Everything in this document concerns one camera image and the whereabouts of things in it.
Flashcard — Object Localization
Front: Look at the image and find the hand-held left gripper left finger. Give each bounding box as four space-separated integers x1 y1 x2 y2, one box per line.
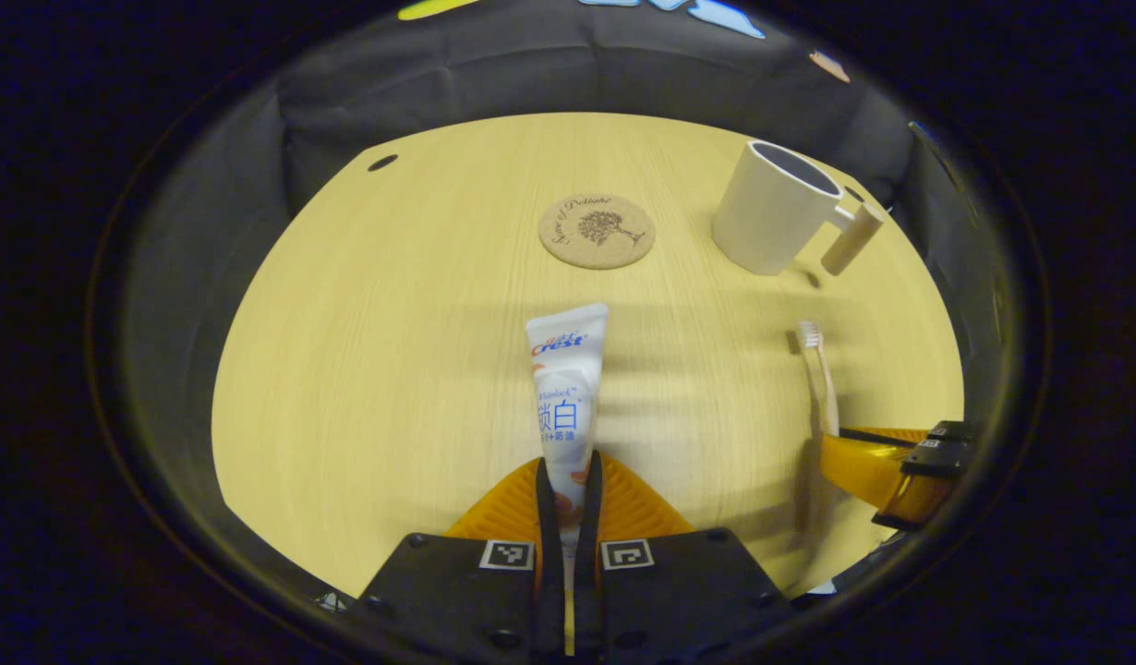
358 454 569 664

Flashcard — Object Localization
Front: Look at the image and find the beige toothbrush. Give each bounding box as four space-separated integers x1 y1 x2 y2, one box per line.
790 320 842 546

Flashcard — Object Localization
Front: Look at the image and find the white cup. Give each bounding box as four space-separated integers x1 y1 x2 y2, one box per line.
712 140 888 277

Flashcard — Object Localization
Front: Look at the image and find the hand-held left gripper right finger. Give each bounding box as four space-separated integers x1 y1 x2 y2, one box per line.
571 450 797 664

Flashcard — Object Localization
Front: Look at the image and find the round cork coaster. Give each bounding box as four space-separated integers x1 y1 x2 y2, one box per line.
539 194 657 271

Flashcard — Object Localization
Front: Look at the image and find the white toothpaste tube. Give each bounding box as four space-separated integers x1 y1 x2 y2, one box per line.
526 303 610 555

